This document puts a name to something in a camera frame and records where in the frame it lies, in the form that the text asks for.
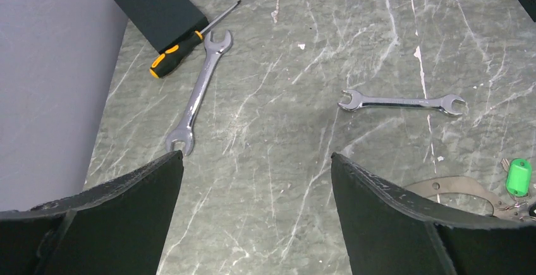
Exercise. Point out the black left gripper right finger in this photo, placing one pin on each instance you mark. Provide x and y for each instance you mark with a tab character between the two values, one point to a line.
391	230

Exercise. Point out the large metal keyring with chain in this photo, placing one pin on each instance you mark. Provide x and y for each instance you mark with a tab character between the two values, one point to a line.
434	187

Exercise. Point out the orange black screwdriver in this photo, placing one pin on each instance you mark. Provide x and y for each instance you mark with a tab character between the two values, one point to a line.
170	59

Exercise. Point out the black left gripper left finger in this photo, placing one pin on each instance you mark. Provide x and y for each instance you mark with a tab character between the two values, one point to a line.
117	227

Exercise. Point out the small silver wrench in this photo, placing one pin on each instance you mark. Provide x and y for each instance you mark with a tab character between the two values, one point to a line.
443	104

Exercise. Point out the large silver wrench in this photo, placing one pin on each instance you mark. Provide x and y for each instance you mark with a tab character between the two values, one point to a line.
183	132

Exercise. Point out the black flat box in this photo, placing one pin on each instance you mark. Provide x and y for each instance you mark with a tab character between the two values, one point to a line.
164	23

